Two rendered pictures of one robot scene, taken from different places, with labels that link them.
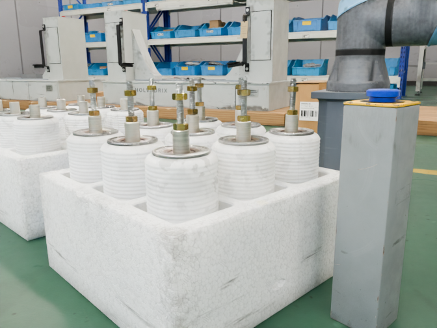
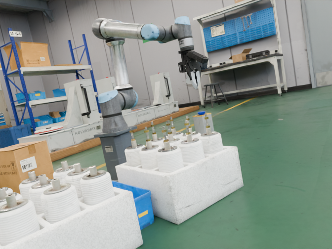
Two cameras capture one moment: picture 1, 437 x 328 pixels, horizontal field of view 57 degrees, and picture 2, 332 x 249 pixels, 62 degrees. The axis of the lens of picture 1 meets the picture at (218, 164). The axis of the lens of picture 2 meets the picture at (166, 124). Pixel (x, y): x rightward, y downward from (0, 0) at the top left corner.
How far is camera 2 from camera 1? 1.37 m
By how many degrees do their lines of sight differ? 83
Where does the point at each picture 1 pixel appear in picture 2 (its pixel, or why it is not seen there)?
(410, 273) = not seen: hidden behind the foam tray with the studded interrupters
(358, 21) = (117, 102)
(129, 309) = (228, 184)
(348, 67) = (119, 120)
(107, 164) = (200, 147)
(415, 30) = (130, 103)
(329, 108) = (121, 137)
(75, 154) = (179, 156)
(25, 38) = not seen: outside the picture
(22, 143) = (110, 189)
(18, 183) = (133, 208)
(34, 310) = (217, 214)
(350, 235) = not seen: hidden behind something
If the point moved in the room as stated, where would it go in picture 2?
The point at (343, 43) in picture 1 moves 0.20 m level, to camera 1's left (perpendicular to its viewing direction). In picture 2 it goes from (113, 111) to (103, 114)
